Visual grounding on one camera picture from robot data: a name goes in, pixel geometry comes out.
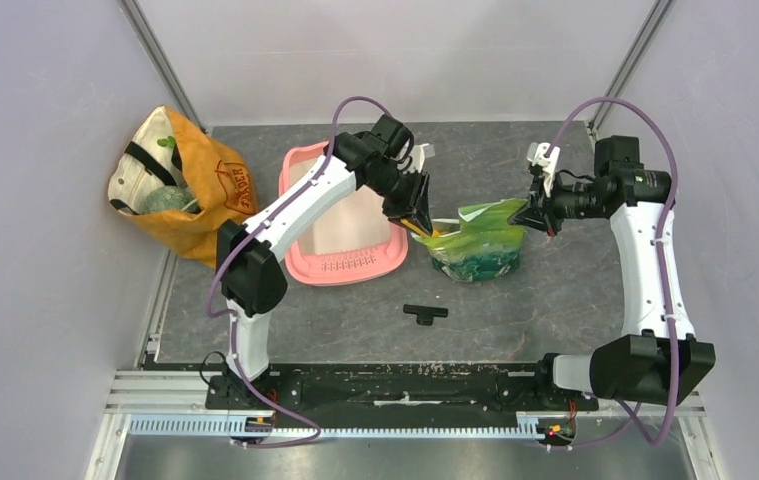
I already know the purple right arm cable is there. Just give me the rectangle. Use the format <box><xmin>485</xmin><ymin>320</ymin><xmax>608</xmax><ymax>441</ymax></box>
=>
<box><xmin>537</xmin><ymin>97</ymin><xmax>680</xmax><ymax>453</ymax></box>

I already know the orange paper tote bag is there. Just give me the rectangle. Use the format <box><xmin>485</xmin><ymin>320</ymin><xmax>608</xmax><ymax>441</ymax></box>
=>
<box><xmin>107</xmin><ymin>105</ymin><xmax>259</xmax><ymax>268</ymax></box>

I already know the white slotted cable duct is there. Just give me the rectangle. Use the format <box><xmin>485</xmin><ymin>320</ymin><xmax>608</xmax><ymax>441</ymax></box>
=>
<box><xmin>127</xmin><ymin>414</ymin><xmax>566</xmax><ymax>441</ymax></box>

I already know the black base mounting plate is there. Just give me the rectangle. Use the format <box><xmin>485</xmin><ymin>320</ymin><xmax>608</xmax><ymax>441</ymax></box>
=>
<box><xmin>205</xmin><ymin>360</ymin><xmax>600</xmax><ymax>431</ymax></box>

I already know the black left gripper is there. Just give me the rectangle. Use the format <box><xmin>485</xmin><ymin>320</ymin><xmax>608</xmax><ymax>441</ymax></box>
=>
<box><xmin>365</xmin><ymin>165</ymin><xmax>433</xmax><ymax>237</ymax></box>

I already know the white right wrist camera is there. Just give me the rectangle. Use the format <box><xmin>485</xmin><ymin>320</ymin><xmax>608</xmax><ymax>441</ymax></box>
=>
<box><xmin>527</xmin><ymin>142</ymin><xmax>560</xmax><ymax>197</ymax></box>

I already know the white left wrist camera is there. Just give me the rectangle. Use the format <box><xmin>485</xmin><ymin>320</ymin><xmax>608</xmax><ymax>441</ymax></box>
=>
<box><xmin>408</xmin><ymin>143</ymin><xmax>435</xmax><ymax>172</ymax></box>

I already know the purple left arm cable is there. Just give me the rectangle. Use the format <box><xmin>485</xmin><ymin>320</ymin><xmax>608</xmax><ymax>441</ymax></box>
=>
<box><xmin>203</xmin><ymin>96</ymin><xmax>394</xmax><ymax>452</ymax></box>

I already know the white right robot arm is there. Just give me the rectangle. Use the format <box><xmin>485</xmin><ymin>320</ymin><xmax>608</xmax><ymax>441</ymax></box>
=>
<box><xmin>508</xmin><ymin>136</ymin><xmax>716</xmax><ymax>409</ymax></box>

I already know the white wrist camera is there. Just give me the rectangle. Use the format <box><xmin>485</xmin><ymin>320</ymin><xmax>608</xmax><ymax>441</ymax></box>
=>
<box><xmin>527</xmin><ymin>142</ymin><xmax>560</xmax><ymax>197</ymax></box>
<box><xmin>408</xmin><ymin>143</ymin><xmax>435</xmax><ymax>172</ymax></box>

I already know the pink plastic litter box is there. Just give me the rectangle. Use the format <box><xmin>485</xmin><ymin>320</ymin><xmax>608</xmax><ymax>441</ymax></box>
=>
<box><xmin>278</xmin><ymin>137</ymin><xmax>410</xmax><ymax>287</ymax></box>

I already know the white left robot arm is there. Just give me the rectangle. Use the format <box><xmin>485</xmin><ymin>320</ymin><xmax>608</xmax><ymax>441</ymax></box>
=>
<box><xmin>213</xmin><ymin>114</ymin><xmax>434</xmax><ymax>409</ymax></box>

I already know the black bag clip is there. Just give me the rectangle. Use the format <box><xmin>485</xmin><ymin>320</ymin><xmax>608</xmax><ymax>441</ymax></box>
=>
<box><xmin>403</xmin><ymin>304</ymin><xmax>449</xmax><ymax>326</ymax></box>

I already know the yellow plastic scoop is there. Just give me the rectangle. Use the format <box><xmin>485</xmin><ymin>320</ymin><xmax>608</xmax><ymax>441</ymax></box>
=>
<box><xmin>401</xmin><ymin>219</ymin><xmax>461</xmax><ymax>239</ymax></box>

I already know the green cat litter bag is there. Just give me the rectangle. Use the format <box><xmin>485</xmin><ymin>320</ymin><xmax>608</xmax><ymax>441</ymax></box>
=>
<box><xmin>411</xmin><ymin>198</ymin><xmax>527</xmax><ymax>283</ymax></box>

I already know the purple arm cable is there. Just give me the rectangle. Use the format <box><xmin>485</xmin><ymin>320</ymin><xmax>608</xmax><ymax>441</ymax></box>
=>
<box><xmin>203</xmin><ymin>96</ymin><xmax>394</xmax><ymax>452</ymax></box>
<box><xmin>537</xmin><ymin>97</ymin><xmax>680</xmax><ymax>453</ymax></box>

